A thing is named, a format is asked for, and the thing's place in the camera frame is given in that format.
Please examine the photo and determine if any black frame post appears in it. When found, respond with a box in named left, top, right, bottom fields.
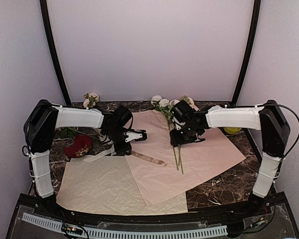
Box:
left=231, top=0, right=261, bottom=105
left=39, top=0, right=72, bottom=106

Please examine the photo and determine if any cream printed ribbon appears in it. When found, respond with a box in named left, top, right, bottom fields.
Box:
left=83, top=129, right=116, bottom=163

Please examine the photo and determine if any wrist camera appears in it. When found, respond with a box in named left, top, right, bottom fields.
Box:
left=170, top=100, right=195, bottom=123
left=124, top=129, right=148, bottom=142

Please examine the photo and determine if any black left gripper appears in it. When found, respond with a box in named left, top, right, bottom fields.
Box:
left=104, top=126, right=132, bottom=155

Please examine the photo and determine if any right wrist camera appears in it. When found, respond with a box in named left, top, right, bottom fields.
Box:
left=170, top=100, right=195, bottom=123

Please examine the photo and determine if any pink fake flower bunch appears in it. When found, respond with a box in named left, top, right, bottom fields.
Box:
left=57, top=93, right=100, bottom=139

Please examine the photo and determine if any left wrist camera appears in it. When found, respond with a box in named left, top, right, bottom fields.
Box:
left=124, top=129, right=148, bottom=142

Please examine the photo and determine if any grey slotted cable duct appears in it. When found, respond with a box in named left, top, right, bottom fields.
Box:
left=21, top=213, right=228, bottom=239

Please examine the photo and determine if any yellow-green plastic bowl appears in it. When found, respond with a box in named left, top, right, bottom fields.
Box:
left=223, top=127, right=242, bottom=135

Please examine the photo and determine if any left black frame post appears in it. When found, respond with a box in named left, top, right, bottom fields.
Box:
left=39, top=0, right=72, bottom=106

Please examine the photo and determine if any cream wrapping paper sheet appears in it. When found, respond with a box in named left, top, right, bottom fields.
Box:
left=56, top=156, right=188, bottom=216

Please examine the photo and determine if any right black frame post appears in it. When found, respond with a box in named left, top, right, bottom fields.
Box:
left=231, top=0, right=261, bottom=105

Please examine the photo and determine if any pink wrapping paper sheet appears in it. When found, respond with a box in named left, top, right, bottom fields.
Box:
left=126, top=110, right=245, bottom=206

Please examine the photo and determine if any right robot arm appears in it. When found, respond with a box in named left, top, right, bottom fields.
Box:
left=170, top=100, right=291, bottom=216

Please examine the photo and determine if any tan satin ribbon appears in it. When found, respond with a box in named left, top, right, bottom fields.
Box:
left=132, top=151, right=167, bottom=167

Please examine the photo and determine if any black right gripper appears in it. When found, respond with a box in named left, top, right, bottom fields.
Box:
left=170, top=123, right=200, bottom=147

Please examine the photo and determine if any small circuit board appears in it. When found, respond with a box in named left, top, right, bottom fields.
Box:
left=61, top=224, right=83, bottom=235

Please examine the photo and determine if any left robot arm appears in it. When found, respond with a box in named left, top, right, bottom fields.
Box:
left=24, top=100, right=132, bottom=217

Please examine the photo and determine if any red floral bowl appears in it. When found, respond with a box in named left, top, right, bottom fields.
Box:
left=63, top=134, right=92, bottom=158

